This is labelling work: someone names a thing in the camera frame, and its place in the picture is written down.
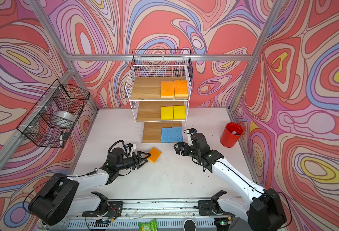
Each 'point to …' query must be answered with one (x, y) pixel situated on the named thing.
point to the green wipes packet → (151, 225)
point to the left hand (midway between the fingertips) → (149, 157)
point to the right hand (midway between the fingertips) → (181, 149)
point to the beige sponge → (155, 154)
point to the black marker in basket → (61, 140)
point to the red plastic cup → (230, 134)
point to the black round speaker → (189, 224)
